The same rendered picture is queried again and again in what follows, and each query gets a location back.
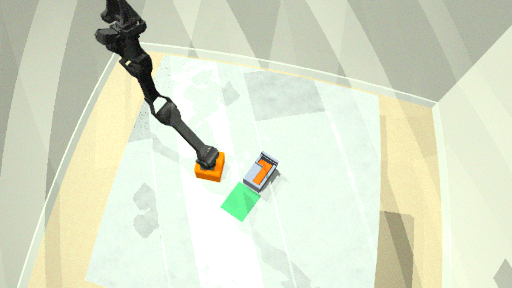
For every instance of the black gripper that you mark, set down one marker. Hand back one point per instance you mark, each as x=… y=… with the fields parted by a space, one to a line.
x=126 y=19

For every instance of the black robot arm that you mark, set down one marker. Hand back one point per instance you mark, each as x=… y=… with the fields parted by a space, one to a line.
x=141 y=68

